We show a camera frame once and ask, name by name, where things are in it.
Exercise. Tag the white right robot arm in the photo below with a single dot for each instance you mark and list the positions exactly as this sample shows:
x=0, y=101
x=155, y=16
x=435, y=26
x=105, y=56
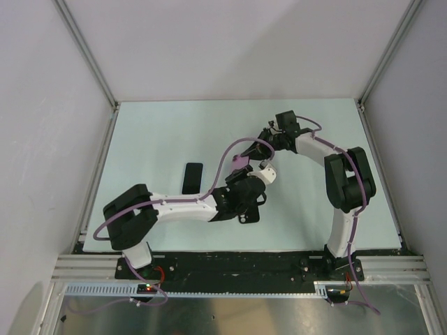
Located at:
x=349, y=181

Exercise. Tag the aluminium frame post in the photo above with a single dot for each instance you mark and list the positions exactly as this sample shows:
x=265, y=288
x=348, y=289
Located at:
x=394, y=43
x=85, y=50

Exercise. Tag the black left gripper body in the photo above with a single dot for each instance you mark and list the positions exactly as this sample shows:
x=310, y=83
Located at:
x=234, y=183

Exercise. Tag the pink smartphone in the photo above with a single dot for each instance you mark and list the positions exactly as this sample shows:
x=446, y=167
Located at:
x=238, y=162

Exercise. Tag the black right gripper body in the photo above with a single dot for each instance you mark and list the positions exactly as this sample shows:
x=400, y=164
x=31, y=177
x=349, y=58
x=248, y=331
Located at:
x=276, y=139

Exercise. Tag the aluminium front frame rail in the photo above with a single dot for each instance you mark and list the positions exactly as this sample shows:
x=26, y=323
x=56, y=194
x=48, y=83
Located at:
x=85, y=267

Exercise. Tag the black phone case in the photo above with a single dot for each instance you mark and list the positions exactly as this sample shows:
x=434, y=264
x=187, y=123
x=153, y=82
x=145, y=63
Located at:
x=248, y=213

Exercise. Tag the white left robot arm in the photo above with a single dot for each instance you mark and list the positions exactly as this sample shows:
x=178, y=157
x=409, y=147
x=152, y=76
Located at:
x=131, y=216

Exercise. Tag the controller board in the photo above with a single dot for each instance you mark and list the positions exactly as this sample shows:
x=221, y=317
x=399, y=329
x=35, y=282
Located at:
x=337, y=295
x=148, y=288

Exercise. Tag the grey slotted cable duct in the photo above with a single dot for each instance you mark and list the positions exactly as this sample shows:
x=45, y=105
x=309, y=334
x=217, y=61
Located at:
x=129, y=290

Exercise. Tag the left controller board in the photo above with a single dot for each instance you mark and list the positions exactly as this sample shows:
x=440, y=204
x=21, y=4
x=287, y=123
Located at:
x=148, y=288

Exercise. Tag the right controller board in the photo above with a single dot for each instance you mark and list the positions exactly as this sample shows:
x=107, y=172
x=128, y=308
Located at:
x=337, y=295

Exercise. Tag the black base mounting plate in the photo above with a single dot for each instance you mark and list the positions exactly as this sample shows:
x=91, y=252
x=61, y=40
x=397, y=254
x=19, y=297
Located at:
x=244, y=271

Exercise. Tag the teal smartphone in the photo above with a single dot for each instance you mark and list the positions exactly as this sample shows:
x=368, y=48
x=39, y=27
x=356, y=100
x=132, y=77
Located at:
x=193, y=173

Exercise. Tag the left aluminium frame post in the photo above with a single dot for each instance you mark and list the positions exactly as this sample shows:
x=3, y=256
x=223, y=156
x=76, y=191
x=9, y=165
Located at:
x=85, y=50

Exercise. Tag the right aluminium frame post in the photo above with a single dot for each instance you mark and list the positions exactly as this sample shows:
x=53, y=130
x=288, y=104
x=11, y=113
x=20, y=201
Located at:
x=394, y=43

